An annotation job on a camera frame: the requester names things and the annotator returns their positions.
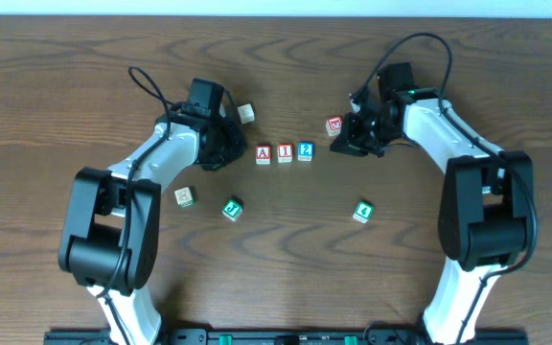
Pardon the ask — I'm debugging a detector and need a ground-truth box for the blue number 2 block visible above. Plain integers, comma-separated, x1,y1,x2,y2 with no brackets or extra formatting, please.
297,142,314,162

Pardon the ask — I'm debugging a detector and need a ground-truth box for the red letter A block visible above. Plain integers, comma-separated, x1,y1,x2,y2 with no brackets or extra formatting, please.
255,145,271,165

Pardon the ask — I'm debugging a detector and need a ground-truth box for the red letter I block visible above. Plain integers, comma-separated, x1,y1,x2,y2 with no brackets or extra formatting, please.
277,144,293,163

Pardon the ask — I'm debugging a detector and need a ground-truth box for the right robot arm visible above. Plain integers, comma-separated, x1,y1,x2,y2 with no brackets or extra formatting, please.
330,62,537,344

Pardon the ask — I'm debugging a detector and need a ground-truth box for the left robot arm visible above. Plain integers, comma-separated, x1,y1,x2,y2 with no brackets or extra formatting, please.
58,79,246,344

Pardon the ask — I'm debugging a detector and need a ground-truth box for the red letter E block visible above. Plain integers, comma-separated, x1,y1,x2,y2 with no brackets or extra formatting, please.
325,116,343,137

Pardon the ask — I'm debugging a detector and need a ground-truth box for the blue letter P block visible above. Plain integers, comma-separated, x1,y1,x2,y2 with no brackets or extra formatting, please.
237,103,255,124

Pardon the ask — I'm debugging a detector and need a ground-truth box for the green number 4 block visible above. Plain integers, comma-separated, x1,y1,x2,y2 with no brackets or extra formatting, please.
353,201,374,223

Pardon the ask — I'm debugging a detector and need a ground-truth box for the green letter R butterfly block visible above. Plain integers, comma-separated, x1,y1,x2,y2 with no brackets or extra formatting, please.
174,187,195,208

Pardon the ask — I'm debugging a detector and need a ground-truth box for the green letter J block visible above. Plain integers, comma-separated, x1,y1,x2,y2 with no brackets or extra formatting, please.
222,198,243,221

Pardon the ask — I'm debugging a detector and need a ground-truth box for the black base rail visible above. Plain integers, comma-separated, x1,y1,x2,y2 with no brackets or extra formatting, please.
43,328,529,345

